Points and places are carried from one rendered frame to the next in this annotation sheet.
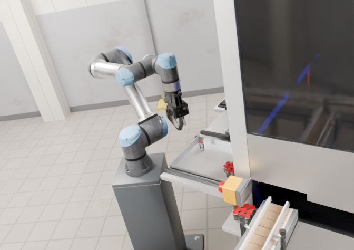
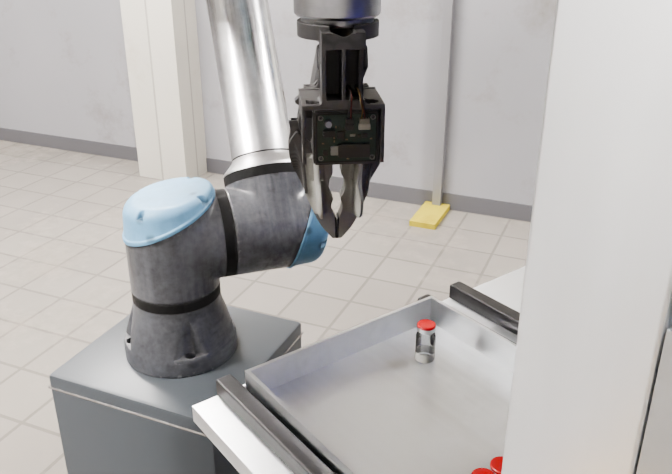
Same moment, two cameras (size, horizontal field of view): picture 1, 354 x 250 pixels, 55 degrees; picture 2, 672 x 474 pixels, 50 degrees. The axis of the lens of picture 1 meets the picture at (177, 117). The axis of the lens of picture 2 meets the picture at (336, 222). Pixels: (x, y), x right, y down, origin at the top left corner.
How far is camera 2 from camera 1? 0.86 m
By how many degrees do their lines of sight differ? 13
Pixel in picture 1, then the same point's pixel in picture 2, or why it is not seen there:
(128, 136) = (150, 207)
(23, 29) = not seen: outside the picture
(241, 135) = (614, 327)
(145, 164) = (194, 339)
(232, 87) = not seen: outside the picture
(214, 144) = (483, 352)
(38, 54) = (167, 6)
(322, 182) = not seen: outside the picture
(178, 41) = (518, 59)
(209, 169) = (407, 460)
